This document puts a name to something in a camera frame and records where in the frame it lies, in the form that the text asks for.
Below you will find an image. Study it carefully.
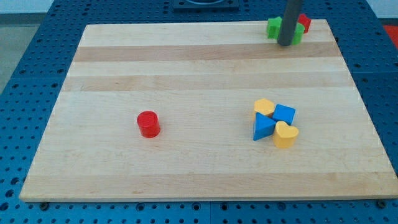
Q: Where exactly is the blue cube block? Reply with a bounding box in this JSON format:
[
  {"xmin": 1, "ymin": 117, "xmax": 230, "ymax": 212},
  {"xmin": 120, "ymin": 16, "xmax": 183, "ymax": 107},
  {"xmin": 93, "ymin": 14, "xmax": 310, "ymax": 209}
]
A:
[{"xmin": 272, "ymin": 104, "xmax": 296, "ymax": 125}]

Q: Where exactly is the yellow hexagon block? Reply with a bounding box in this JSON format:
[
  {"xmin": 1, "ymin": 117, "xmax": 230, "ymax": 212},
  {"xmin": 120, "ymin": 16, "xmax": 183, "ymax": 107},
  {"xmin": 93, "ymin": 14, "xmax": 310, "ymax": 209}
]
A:
[{"xmin": 253, "ymin": 98, "xmax": 275, "ymax": 118}]

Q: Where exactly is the light wooden board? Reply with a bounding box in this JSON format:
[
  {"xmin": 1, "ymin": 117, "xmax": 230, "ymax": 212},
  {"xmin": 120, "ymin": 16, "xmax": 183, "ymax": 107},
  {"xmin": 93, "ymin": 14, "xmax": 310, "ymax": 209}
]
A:
[{"xmin": 19, "ymin": 19, "xmax": 397, "ymax": 202}]

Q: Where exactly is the red star block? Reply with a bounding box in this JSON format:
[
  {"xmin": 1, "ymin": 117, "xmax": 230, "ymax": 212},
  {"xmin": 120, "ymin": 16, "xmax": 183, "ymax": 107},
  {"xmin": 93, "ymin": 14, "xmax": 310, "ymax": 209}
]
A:
[{"xmin": 298, "ymin": 13, "xmax": 312, "ymax": 34}]

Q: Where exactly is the red cylinder block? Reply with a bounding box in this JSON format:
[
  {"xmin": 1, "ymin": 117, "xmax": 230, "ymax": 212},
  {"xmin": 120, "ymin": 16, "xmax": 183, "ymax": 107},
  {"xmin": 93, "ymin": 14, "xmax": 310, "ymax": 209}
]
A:
[{"xmin": 137, "ymin": 111, "xmax": 160, "ymax": 138}]

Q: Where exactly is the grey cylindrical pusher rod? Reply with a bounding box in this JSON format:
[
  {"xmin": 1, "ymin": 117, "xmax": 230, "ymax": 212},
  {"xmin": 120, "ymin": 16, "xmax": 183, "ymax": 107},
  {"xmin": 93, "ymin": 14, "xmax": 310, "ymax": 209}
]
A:
[{"xmin": 277, "ymin": 0, "xmax": 303, "ymax": 47}]

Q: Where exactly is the green cylinder block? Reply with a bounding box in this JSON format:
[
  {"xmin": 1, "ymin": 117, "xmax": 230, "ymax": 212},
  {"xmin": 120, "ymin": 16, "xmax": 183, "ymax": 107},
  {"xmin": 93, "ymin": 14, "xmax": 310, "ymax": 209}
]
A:
[{"xmin": 292, "ymin": 23, "xmax": 305, "ymax": 45}]

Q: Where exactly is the blue triangle block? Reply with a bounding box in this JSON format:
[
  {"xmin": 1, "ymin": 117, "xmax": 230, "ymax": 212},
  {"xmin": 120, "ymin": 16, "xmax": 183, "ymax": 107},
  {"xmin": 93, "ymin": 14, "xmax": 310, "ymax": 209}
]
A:
[{"xmin": 252, "ymin": 113, "xmax": 276, "ymax": 141}]

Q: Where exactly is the yellow heart block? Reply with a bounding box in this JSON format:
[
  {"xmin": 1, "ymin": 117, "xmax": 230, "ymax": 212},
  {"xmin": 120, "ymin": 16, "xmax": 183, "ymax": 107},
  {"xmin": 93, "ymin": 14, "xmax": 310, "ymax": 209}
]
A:
[{"xmin": 272, "ymin": 121, "xmax": 299, "ymax": 149}]

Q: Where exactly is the green star block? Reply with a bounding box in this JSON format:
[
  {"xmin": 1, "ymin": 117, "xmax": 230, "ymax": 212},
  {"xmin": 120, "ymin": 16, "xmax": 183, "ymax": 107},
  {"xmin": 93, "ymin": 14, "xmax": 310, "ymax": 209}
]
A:
[{"xmin": 267, "ymin": 16, "xmax": 282, "ymax": 39}]

